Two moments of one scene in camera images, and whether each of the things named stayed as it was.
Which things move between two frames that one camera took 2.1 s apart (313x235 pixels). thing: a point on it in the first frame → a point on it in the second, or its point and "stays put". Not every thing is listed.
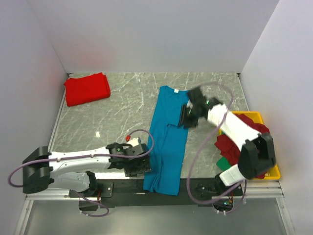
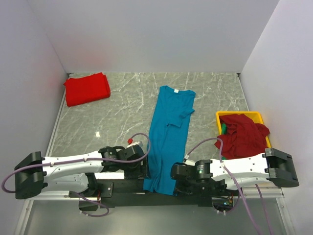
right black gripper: (187, 116) → (174, 171)
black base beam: (130, 193) stays put
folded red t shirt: (84, 89) stays put
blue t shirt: (167, 145) stays put
